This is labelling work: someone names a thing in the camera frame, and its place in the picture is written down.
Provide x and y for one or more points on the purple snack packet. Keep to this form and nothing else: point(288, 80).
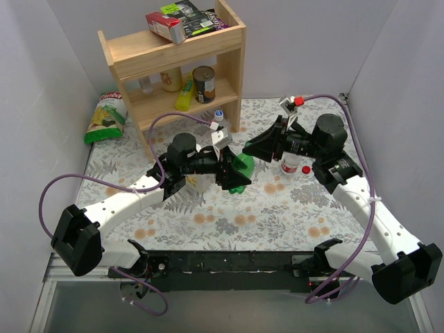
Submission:
point(213, 21)

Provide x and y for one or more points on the yellow bottle on shelf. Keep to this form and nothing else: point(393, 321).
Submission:
point(186, 94)

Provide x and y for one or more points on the square clear bottle white cap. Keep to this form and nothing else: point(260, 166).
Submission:
point(199, 182)

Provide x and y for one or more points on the small clear bottle on shelf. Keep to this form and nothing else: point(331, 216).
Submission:
point(146, 85)

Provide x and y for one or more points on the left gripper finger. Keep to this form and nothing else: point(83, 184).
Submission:
point(222, 181)
point(240, 179)

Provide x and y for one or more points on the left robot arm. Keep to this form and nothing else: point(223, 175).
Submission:
point(80, 236)

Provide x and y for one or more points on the green plastic bottle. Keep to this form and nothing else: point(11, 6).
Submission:
point(244, 164)

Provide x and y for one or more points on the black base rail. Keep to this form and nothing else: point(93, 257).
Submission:
point(217, 270)

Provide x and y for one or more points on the floral table mat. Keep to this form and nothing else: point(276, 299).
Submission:
point(277, 212)

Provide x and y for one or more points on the clear bottle red label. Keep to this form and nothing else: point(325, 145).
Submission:
point(289, 163)

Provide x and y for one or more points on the clear bottle blue white cap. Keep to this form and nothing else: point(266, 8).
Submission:
point(220, 119)

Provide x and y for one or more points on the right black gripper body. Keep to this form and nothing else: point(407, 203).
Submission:
point(277, 141)

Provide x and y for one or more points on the green chips bag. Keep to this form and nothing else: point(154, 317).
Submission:
point(108, 120)

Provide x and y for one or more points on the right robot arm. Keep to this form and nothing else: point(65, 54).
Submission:
point(403, 264)

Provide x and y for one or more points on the tin can on shelf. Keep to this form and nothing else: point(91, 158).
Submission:
point(204, 81)

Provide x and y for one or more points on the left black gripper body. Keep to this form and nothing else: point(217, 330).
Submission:
point(224, 166)

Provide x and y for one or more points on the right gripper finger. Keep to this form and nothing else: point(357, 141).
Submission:
point(275, 131)
point(262, 148)

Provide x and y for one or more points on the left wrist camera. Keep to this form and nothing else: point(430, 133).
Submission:
point(221, 137)

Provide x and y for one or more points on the red white carton box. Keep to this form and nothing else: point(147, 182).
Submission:
point(169, 28)

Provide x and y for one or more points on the wooden two-tier shelf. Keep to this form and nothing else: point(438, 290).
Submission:
point(144, 53)

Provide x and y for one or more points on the black green box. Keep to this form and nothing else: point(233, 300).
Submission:
point(194, 21)

